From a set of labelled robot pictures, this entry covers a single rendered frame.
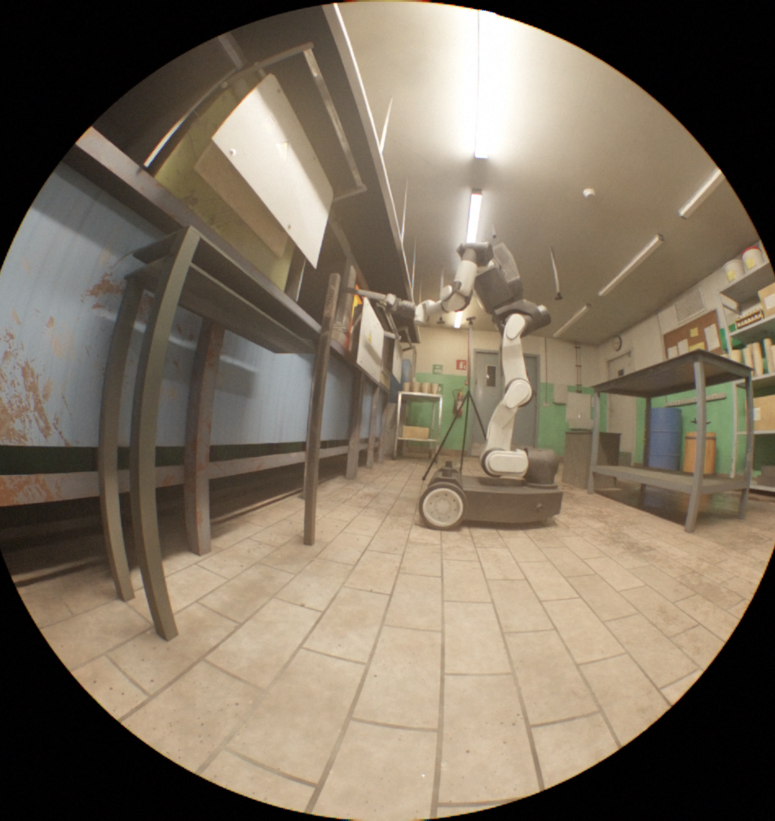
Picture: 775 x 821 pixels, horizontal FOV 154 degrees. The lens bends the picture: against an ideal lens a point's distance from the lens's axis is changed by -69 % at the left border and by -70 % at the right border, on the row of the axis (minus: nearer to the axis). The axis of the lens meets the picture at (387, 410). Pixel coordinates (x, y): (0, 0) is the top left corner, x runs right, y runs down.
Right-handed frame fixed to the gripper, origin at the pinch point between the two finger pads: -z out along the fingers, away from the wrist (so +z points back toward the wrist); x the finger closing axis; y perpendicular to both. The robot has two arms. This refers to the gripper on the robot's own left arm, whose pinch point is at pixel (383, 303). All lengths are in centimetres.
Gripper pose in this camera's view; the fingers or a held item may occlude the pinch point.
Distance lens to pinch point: 165.0
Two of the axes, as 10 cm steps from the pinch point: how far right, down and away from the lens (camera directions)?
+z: 9.3, 3.2, -1.8
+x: 3.3, -9.4, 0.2
